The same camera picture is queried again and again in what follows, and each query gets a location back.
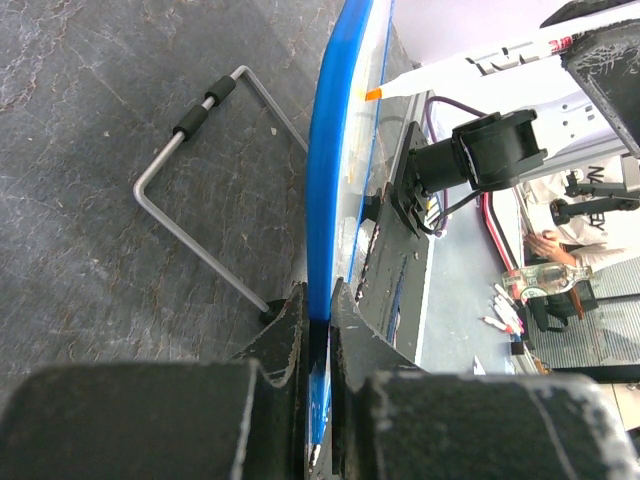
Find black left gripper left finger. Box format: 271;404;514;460
1;285;309;479

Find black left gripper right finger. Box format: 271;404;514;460
330;283;639;479

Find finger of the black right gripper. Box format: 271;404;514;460
561;19;639;158
539;0;639;29

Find white marker with yellow cap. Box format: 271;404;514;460
364;9;640;103

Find blue framed whiteboard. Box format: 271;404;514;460
306;1;395;447

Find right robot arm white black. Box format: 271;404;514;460
366;1;639;235

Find black whiteboard foot clip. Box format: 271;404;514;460
360;188;382;223

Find loose markers on floor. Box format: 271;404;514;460
482;284;525;337

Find person in white shirt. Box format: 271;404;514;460
524;154;640;269

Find red framed board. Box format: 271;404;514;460
481;190;524;270

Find clear glass bottle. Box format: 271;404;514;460
502;262;593;301

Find metal wire whiteboard stand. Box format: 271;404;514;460
132;65;308;324

